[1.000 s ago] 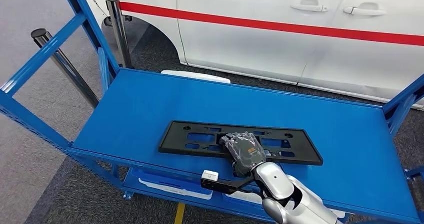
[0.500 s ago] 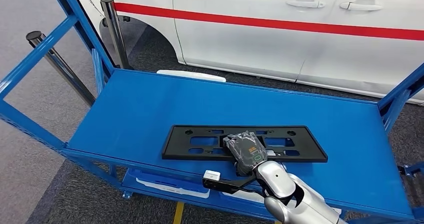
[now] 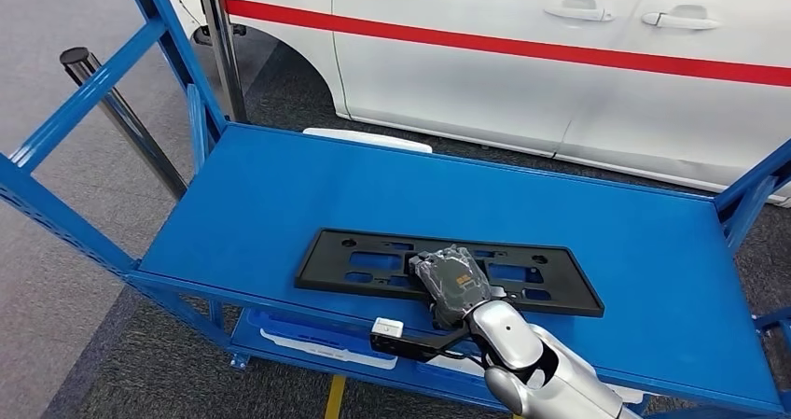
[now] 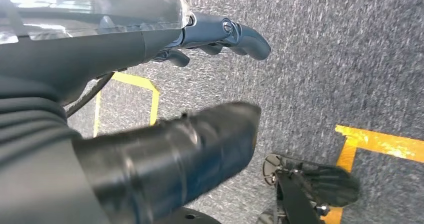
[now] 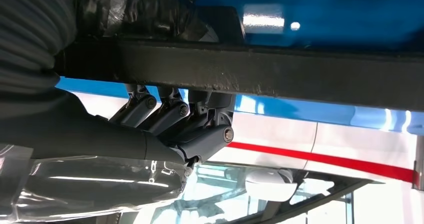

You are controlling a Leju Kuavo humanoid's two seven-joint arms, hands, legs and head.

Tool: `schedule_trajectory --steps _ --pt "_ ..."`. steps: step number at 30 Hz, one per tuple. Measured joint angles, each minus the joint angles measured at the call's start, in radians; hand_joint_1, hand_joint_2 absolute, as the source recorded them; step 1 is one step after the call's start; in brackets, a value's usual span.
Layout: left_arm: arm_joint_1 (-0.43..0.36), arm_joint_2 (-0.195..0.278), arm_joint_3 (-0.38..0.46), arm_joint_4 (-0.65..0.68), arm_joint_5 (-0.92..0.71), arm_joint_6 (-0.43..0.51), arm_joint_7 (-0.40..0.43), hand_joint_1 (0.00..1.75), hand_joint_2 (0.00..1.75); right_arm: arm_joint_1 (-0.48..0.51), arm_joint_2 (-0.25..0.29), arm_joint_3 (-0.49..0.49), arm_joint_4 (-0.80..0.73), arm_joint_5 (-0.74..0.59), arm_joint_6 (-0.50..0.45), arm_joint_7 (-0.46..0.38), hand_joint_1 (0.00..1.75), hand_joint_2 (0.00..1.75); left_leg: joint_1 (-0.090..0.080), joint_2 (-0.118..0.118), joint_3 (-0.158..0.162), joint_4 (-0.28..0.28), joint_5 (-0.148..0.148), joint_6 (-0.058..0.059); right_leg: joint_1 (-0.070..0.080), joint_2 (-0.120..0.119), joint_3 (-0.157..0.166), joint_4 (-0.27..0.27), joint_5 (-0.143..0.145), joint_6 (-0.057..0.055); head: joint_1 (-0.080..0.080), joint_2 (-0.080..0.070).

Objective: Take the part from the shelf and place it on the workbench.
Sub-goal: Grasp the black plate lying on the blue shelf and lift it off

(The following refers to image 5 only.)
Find blue metal shelf rack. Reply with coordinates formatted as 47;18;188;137
56;0;424;136

